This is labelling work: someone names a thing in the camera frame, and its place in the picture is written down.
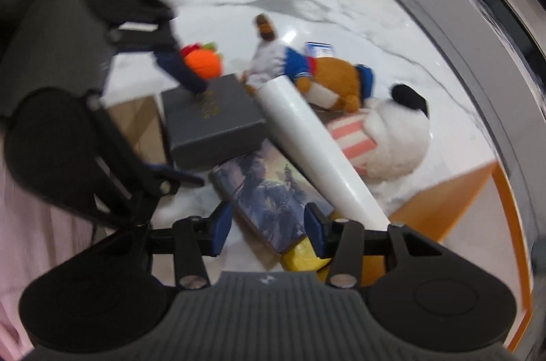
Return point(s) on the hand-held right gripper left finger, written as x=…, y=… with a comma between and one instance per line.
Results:
x=222, y=228

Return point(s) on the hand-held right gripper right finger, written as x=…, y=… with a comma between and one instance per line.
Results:
x=315, y=231

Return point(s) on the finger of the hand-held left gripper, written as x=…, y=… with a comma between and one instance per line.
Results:
x=179, y=69
x=170, y=175

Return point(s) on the orange crochet fruit toy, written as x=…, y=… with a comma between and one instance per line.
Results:
x=204, y=62

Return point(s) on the yellow box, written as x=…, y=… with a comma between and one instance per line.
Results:
x=303, y=256

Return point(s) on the printed cover photo album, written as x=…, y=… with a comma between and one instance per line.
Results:
x=264, y=190

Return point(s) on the dark grey gift box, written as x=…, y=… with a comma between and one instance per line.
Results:
x=213, y=126

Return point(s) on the orange-rimmed cardboard box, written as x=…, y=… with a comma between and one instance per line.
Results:
x=443, y=203

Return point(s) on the brown cardboard sheet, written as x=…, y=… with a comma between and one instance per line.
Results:
x=136, y=126

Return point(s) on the pink quilted cloth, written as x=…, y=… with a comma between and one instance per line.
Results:
x=38, y=258

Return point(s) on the white dog plush striped shirt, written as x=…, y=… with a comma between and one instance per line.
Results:
x=396, y=139

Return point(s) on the small blue white box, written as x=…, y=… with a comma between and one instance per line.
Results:
x=320, y=48

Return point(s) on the brown bear plush sailor outfit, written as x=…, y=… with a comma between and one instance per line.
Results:
x=337, y=77

